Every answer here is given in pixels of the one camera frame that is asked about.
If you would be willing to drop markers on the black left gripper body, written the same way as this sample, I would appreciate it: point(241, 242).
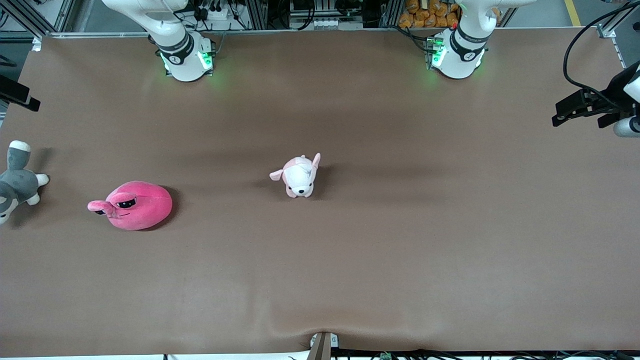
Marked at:
point(611, 98)

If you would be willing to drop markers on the pink plush frog toy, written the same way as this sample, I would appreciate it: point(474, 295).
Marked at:
point(145, 205)

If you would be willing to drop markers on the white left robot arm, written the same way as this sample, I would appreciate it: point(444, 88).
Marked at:
point(457, 55)

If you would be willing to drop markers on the grey white plush husky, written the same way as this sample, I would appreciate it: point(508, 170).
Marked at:
point(17, 182)

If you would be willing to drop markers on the white multi-socket strip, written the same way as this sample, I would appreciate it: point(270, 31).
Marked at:
point(330, 23)

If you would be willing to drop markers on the small pink white plush dog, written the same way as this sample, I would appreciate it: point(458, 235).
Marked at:
point(300, 177)

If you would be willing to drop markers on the orange packets pile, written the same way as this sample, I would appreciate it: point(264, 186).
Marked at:
point(425, 15)

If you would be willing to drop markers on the aluminium frame profile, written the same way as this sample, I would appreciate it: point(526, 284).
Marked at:
point(617, 20)
point(27, 20)

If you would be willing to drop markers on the white power strip with plugs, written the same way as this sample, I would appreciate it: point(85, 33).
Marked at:
point(217, 11)

